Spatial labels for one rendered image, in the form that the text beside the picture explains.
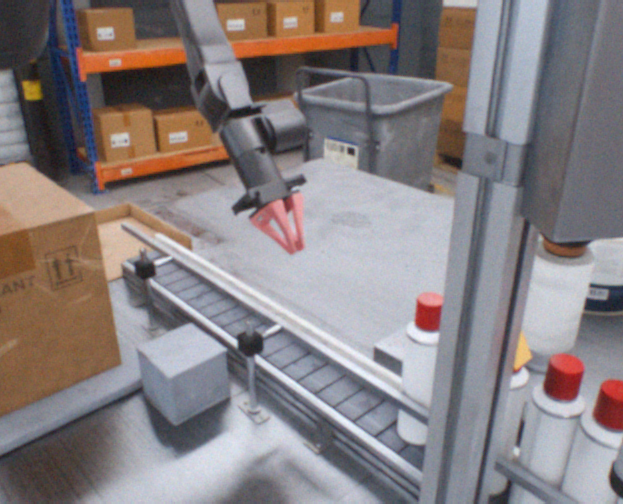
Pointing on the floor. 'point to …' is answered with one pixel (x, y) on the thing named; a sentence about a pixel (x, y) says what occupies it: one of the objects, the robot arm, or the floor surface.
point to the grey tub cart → (374, 124)
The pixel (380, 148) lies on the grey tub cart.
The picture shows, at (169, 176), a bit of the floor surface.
